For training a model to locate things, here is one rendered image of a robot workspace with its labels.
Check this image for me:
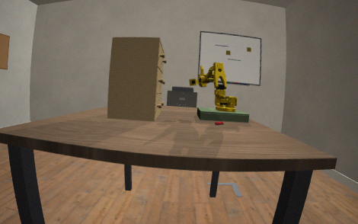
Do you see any brown wooden chest of drawers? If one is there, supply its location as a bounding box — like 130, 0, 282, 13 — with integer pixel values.
107, 37, 161, 121

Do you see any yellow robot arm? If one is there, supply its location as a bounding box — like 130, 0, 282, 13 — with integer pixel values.
199, 62, 236, 112

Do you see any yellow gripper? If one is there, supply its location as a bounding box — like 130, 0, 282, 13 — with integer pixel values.
189, 66, 206, 87

